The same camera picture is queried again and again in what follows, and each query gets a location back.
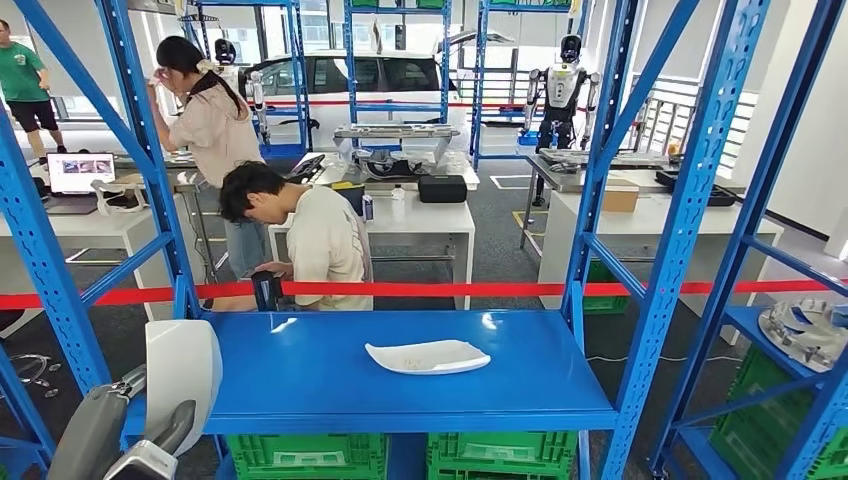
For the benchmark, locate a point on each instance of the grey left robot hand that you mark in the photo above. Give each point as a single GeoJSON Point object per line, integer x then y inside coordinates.
{"type": "Point", "coordinates": [86, 430]}

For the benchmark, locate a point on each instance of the white curved plastic part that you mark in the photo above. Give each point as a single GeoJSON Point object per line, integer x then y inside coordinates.
{"type": "Point", "coordinates": [430, 358]}
{"type": "Point", "coordinates": [185, 371]}

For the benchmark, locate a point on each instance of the blue metal shelf rack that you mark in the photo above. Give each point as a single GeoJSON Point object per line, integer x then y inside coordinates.
{"type": "Point", "coordinates": [481, 79]}
{"type": "Point", "coordinates": [30, 414]}
{"type": "Point", "coordinates": [742, 321]}
{"type": "Point", "coordinates": [351, 66]}
{"type": "Point", "coordinates": [397, 371]}
{"type": "Point", "coordinates": [296, 66]}

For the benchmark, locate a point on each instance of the round silver metal part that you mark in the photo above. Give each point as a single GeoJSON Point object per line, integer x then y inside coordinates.
{"type": "Point", "coordinates": [815, 344]}

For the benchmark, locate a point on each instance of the white table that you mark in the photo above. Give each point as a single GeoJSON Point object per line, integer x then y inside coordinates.
{"type": "Point", "coordinates": [553, 252]}
{"type": "Point", "coordinates": [106, 225]}
{"type": "Point", "coordinates": [424, 222]}

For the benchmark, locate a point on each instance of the green plastic crate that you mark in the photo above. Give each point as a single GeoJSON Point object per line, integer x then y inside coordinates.
{"type": "Point", "coordinates": [503, 457]}
{"type": "Point", "coordinates": [606, 306]}
{"type": "Point", "coordinates": [831, 457]}
{"type": "Point", "coordinates": [305, 457]}
{"type": "Point", "coordinates": [762, 424]}

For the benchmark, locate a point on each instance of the open laptop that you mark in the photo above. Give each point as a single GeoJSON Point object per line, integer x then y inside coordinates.
{"type": "Point", "coordinates": [79, 172]}

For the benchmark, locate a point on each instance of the steel table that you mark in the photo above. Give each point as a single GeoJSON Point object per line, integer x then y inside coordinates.
{"type": "Point", "coordinates": [563, 180]}
{"type": "Point", "coordinates": [331, 173]}
{"type": "Point", "coordinates": [185, 182]}

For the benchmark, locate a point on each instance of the person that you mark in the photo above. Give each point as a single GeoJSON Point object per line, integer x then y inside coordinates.
{"type": "Point", "coordinates": [331, 245]}
{"type": "Point", "coordinates": [212, 132]}
{"type": "Point", "coordinates": [23, 73]}

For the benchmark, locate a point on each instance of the black slotted tray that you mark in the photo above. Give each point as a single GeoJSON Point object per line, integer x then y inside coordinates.
{"type": "Point", "coordinates": [306, 169]}

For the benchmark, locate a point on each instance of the black toolbox yellow lid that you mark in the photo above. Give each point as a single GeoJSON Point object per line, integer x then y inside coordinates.
{"type": "Point", "coordinates": [351, 195]}

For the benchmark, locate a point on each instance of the blue drink can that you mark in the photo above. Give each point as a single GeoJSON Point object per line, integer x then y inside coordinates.
{"type": "Point", "coordinates": [368, 208]}

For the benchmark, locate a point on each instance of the red barrier belt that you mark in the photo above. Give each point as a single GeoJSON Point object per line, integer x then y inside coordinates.
{"type": "Point", "coordinates": [430, 289]}
{"type": "Point", "coordinates": [464, 104]}

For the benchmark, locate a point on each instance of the black white humanoid robot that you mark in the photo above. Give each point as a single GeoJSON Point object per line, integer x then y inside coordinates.
{"type": "Point", "coordinates": [258, 99]}
{"type": "Point", "coordinates": [562, 86]}

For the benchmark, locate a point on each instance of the white plastic bottle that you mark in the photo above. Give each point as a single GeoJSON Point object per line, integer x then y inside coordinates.
{"type": "Point", "coordinates": [397, 194]}

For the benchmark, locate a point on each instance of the white car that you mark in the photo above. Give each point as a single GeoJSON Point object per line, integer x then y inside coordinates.
{"type": "Point", "coordinates": [329, 119]}

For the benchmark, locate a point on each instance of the black carrying case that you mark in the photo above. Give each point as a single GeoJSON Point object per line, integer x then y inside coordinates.
{"type": "Point", "coordinates": [442, 189]}

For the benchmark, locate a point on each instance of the long silver metal panel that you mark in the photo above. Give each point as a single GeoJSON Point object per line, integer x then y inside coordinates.
{"type": "Point", "coordinates": [397, 131]}

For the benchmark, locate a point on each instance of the blue storage bin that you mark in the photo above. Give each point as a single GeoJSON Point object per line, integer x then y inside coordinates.
{"type": "Point", "coordinates": [526, 138]}

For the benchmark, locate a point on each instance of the cardboard box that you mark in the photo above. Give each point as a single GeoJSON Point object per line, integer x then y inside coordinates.
{"type": "Point", "coordinates": [626, 197]}

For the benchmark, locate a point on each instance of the black plastic tray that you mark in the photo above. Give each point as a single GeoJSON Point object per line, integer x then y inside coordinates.
{"type": "Point", "coordinates": [672, 179]}
{"type": "Point", "coordinates": [722, 197]}

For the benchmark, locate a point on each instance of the metal railing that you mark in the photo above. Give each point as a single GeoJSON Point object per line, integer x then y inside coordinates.
{"type": "Point", "coordinates": [662, 119]}

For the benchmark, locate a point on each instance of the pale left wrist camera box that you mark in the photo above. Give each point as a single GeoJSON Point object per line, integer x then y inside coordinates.
{"type": "Point", "coordinates": [142, 464]}

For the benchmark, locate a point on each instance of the black stanchion post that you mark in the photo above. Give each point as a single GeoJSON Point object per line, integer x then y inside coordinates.
{"type": "Point", "coordinates": [267, 291]}

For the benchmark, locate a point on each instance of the white plastic frame piece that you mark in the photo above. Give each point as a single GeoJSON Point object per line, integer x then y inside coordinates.
{"type": "Point", "coordinates": [116, 185]}

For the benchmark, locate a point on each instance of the black curved frame part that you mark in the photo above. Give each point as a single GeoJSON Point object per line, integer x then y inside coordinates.
{"type": "Point", "coordinates": [391, 169]}

